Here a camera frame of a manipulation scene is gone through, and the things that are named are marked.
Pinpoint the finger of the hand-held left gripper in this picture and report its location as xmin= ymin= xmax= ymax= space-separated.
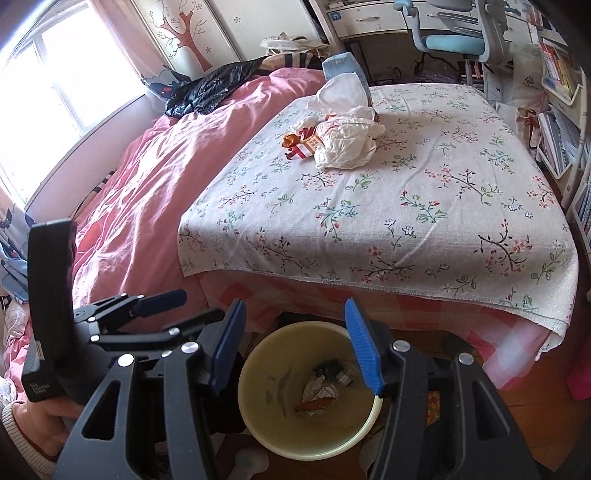
xmin=90 ymin=309 xmax=227 ymax=357
xmin=73 ymin=289 xmax=188 ymax=334

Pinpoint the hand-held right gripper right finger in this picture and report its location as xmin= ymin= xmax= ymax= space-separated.
xmin=344 ymin=298 xmax=541 ymax=480

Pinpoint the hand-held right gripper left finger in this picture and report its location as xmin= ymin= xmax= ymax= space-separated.
xmin=51 ymin=298 xmax=247 ymax=480

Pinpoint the cream plastic bin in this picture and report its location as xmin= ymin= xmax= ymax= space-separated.
xmin=238 ymin=322 xmax=384 ymax=461

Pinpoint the white plastic bag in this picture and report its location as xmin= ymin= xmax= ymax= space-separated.
xmin=314 ymin=115 xmax=386 ymax=171

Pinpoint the red and white wrapper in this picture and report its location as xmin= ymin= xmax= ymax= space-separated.
xmin=288 ymin=127 xmax=324 ymax=160

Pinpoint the person's left forearm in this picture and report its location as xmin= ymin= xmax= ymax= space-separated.
xmin=0 ymin=401 xmax=58 ymax=480

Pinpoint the person's left hand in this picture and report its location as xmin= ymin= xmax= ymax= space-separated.
xmin=14 ymin=399 xmax=85 ymax=462

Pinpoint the crumpled paper scrap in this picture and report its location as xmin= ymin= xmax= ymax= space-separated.
xmin=302 ymin=376 xmax=340 ymax=407

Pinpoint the pink duvet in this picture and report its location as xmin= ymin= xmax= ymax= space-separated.
xmin=0 ymin=67 xmax=328 ymax=370

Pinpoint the grey window ledge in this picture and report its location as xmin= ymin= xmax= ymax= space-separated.
xmin=23 ymin=92 xmax=158 ymax=215

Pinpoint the floral white cloth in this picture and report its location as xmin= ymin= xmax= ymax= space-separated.
xmin=178 ymin=83 xmax=580 ymax=337

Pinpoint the pink bag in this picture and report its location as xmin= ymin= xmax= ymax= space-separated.
xmin=566 ymin=342 xmax=591 ymax=403

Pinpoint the black puffer jacket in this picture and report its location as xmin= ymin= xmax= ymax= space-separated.
xmin=164 ymin=59 xmax=278 ymax=118

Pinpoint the window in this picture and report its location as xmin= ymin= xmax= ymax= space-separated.
xmin=0 ymin=0 xmax=148 ymax=204

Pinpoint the white wardrobe with tree print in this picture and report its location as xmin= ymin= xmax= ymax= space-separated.
xmin=129 ymin=0 xmax=242 ymax=80

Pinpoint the pink curtain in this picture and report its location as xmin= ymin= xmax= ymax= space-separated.
xmin=90 ymin=0 xmax=160 ymax=77

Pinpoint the beige tote bag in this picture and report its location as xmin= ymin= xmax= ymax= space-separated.
xmin=516 ymin=106 xmax=542 ymax=151

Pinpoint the striped pillow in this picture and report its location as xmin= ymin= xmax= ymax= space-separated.
xmin=263 ymin=52 xmax=325 ymax=71

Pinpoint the blue drink carton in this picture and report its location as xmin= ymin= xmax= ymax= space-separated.
xmin=322 ymin=53 xmax=372 ymax=104

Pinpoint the white shopping bag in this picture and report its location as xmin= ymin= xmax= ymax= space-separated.
xmin=507 ymin=44 xmax=544 ymax=112

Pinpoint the grey and blue office chair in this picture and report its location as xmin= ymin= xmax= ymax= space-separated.
xmin=392 ymin=0 xmax=509 ymax=102

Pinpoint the white book cart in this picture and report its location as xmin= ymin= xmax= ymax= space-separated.
xmin=536 ymin=37 xmax=591 ymax=182

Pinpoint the white desk with drawers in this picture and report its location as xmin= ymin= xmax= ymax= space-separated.
xmin=307 ymin=0 xmax=419 ymax=47

